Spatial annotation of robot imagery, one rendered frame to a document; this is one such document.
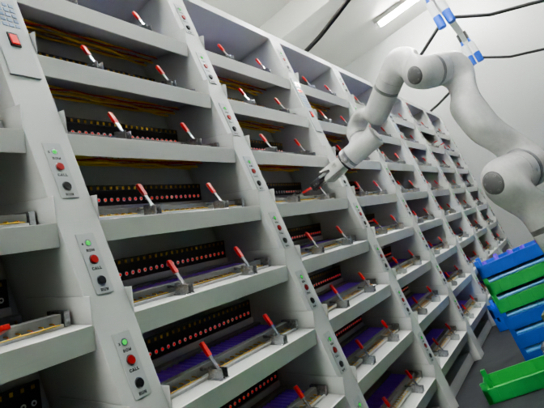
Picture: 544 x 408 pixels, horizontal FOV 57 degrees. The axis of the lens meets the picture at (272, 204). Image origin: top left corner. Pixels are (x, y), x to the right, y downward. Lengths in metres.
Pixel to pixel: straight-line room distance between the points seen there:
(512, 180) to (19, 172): 1.19
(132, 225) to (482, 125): 1.01
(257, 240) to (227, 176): 0.22
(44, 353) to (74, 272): 0.16
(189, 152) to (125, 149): 0.23
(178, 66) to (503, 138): 1.04
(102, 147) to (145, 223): 0.20
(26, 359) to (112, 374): 0.15
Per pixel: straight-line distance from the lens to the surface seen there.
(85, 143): 1.15
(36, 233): 0.97
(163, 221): 1.18
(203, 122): 1.65
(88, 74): 1.30
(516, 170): 1.49
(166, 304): 1.08
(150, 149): 1.28
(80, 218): 1.03
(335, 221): 2.17
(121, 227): 1.09
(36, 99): 1.14
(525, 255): 2.36
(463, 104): 1.58
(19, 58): 1.19
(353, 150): 1.92
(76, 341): 0.94
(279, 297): 1.52
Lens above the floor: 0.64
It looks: 11 degrees up
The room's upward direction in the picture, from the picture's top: 25 degrees counter-clockwise
